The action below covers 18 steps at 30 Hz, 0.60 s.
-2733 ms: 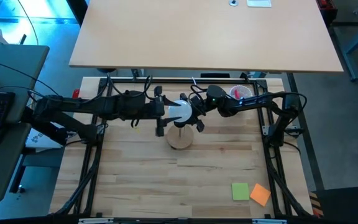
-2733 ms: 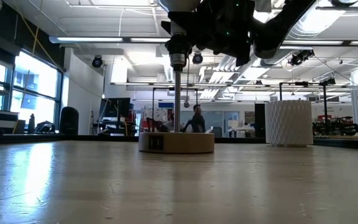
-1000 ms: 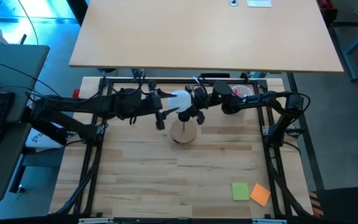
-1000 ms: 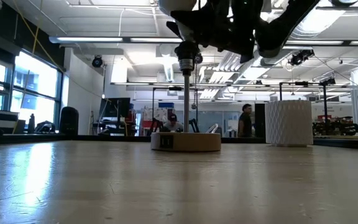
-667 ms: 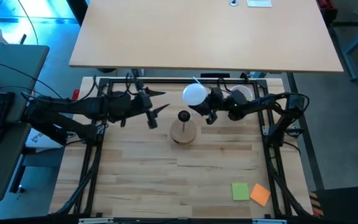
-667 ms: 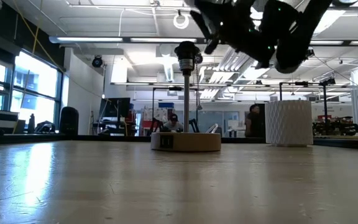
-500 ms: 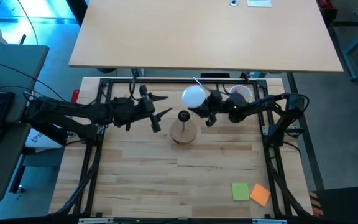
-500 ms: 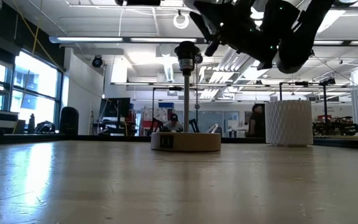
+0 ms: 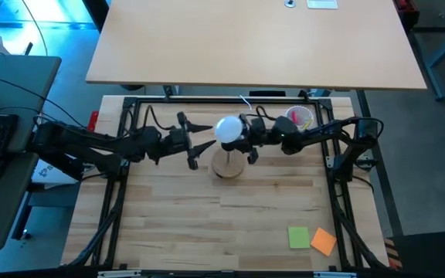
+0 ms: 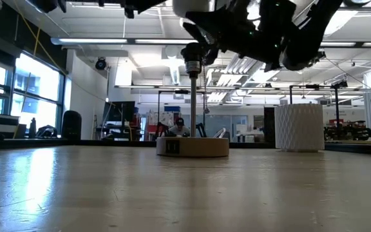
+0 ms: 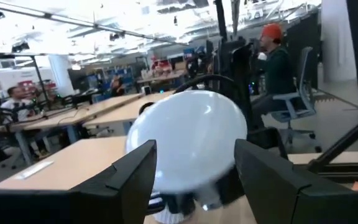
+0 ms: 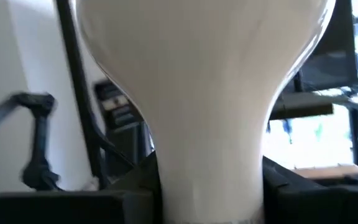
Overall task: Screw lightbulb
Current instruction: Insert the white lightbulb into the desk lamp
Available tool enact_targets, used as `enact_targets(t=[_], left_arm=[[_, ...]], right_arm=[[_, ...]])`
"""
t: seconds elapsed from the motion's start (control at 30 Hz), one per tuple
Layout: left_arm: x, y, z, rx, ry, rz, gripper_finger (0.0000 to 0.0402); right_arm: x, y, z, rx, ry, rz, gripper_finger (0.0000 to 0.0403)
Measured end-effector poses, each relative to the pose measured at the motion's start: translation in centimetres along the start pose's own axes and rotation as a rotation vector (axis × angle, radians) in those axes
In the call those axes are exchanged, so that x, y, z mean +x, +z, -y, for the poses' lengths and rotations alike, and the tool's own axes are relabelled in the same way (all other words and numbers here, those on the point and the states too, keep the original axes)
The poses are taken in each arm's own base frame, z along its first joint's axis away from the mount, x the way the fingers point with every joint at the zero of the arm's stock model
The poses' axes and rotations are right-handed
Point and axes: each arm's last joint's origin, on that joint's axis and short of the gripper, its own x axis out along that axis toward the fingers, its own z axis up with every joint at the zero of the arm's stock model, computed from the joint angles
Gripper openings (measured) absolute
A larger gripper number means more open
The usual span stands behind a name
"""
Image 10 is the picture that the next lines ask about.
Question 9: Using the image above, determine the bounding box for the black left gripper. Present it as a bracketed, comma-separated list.
[98, 0, 167, 19]

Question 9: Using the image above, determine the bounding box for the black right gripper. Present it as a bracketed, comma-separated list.
[182, 0, 299, 72]

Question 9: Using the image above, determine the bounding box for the white light bulb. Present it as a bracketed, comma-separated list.
[172, 0, 218, 19]

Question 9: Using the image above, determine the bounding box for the lamp stand with wooden base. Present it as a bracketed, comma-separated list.
[156, 43, 230, 158]

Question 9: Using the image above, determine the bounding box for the long ceiling light strip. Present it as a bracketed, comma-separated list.
[50, 37, 371, 48]

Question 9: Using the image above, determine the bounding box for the person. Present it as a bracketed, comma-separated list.
[168, 117, 191, 137]

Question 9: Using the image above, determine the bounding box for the black cabinet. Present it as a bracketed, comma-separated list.
[263, 106, 276, 143]

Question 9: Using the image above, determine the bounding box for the black monitor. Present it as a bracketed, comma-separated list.
[103, 101, 136, 122]

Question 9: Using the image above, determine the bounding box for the black pole stand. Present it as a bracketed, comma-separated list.
[289, 80, 349, 139]

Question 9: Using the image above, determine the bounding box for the black chair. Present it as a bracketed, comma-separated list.
[61, 110, 82, 141]

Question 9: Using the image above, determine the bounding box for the dark bag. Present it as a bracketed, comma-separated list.
[36, 124, 58, 139]

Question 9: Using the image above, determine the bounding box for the red black background robot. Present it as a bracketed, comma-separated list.
[323, 117, 370, 141]

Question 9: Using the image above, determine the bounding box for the dark water bottle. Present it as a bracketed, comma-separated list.
[29, 117, 37, 139]

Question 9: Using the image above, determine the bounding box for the yellow cable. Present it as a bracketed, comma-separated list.
[12, 0, 67, 139]

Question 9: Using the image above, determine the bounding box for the black table edge rail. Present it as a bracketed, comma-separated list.
[0, 138, 371, 156]

